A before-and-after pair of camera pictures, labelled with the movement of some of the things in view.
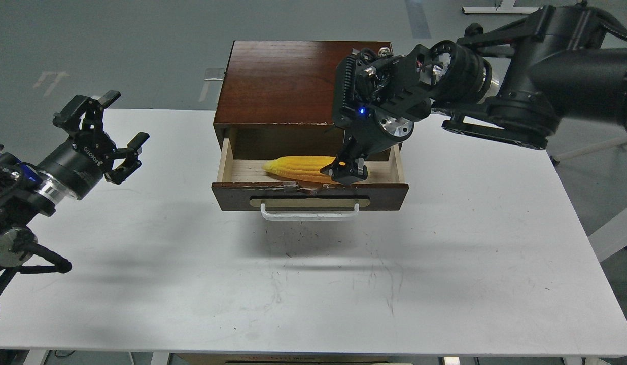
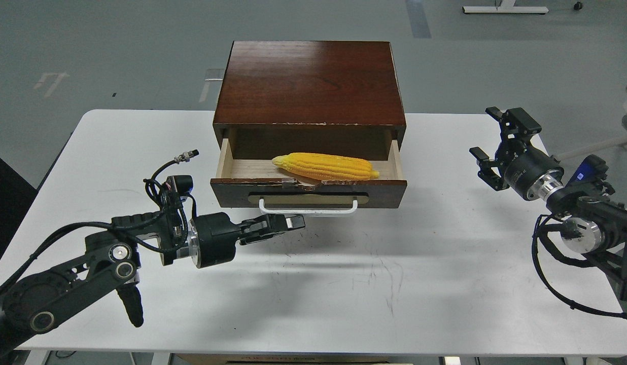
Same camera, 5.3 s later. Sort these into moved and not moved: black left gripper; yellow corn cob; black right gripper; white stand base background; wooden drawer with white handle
Moved: yellow corn cob; black left gripper; black right gripper
Not moved: wooden drawer with white handle; white stand base background
